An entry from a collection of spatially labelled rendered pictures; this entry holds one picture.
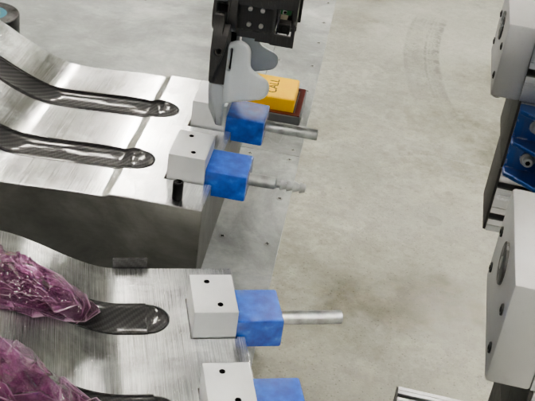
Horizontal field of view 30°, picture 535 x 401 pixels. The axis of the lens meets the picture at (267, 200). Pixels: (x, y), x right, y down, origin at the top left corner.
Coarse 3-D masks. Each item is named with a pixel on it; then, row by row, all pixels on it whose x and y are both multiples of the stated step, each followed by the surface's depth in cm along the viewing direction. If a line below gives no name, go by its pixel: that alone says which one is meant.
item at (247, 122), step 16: (208, 96) 103; (192, 112) 102; (208, 112) 102; (224, 112) 102; (240, 112) 104; (256, 112) 104; (208, 128) 103; (224, 128) 103; (240, 128) 103; (256, 128) 103; (272, 128) 104; (288, 128) 104; (304, 128) 104; (256, 144) 104
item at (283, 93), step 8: (272, 80) 127; (280, 80) 127; (288, 80) 127; (296, 80) 127; (272, 88) 125; (280, 88) 125; (288, 88) 125; (296, 88) 126; (272, 96) 123; (280, 96) 123; (288, 96) 123; (296, 96) 126; (272, 104) 123; (280, 104) 123; (288, 104) 123
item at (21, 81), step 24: (0, 72) 106; (24, 72) 108; (48, 96) 107; (72, 96) 108; (96, 96) 108; (120, 96) 107; (0, 144) 97; (24, 144) 98; (48, 144) 99; (72, 144) 98; (96, 144) 98
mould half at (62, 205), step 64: (64, 64) 113; (64, 128) 101; (128, 128) 102; (192, 128) 103; (0, 192) 92; (64, 192) 91; (128, 192) 91; (192, 192) 93; (128, 256) 94; (192, 256) 93
